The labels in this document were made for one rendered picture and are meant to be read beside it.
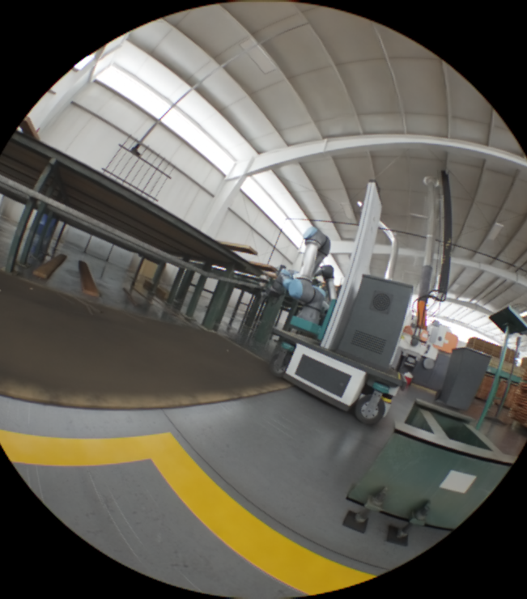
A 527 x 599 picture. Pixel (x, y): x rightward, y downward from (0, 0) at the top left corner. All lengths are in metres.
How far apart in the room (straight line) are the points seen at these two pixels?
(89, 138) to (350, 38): 7.91
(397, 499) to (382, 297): 1.03
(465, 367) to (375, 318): 2.70
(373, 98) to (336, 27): 2.37
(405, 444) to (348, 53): 6.82
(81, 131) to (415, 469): 8.90
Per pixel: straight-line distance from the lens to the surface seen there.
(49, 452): 0.53
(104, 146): 8.24
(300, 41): 6.79
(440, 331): 5.70
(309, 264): 1.35
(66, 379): 0.72
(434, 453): 0.56
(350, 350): 1.25
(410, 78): 6.93
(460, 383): 3.74
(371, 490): 0.59
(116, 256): 7.12
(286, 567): 0.49
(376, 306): 1.26
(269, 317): 2.68
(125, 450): 0.55
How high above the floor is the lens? 0.42
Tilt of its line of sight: 3 degrees up
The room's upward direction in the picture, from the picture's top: 21 degrees clockwise
